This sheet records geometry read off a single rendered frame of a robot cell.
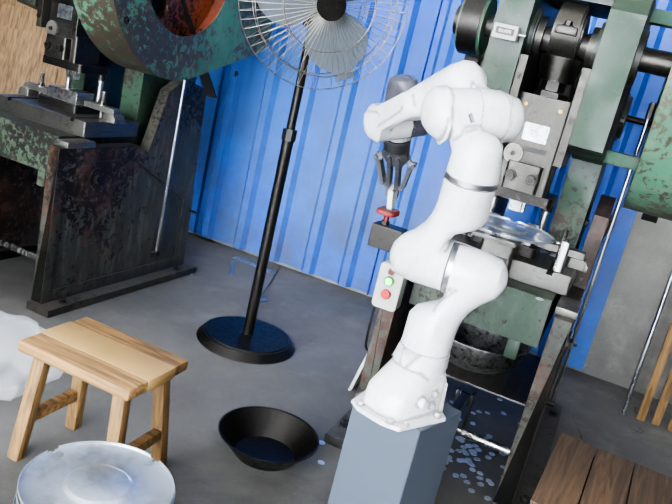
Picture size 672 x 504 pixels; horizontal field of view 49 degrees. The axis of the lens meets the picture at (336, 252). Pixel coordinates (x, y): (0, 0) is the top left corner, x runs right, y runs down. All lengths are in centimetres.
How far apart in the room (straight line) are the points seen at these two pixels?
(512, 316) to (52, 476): 127
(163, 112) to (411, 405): 191
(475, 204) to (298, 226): 239
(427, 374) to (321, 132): 228
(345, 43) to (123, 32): 73
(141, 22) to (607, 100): 149
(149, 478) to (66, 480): 16
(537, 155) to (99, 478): 145
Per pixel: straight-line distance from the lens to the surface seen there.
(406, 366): 161
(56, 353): 191
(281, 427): 234
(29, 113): 308
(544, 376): 213
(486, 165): 149
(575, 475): 190
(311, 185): 377
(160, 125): 315
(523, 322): 216
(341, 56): 263
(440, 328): 160
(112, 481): 156
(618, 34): 218
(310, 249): 379
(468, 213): 151
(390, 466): 169
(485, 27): 233
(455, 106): 153
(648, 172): 200
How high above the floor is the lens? 118
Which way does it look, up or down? 16 degrees down
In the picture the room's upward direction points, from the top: 13 degrees clockwise
